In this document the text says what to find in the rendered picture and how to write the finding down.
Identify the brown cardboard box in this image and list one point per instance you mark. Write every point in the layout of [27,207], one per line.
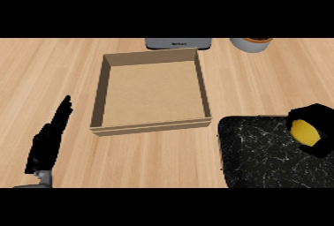
[150,92]

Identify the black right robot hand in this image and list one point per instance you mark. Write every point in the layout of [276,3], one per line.
[314,113]

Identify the grey appliance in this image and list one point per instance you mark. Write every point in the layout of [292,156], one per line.
[178,43]

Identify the black marble tray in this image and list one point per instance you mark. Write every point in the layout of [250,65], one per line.
[265,153]

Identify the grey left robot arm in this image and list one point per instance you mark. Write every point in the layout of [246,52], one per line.
[44,180]

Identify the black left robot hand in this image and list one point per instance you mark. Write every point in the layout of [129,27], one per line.
[48,138]

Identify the yellow lemon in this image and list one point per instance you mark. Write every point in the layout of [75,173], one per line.
[305,133]

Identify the grey pot with orange rim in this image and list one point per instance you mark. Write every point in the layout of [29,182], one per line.
[250,44]

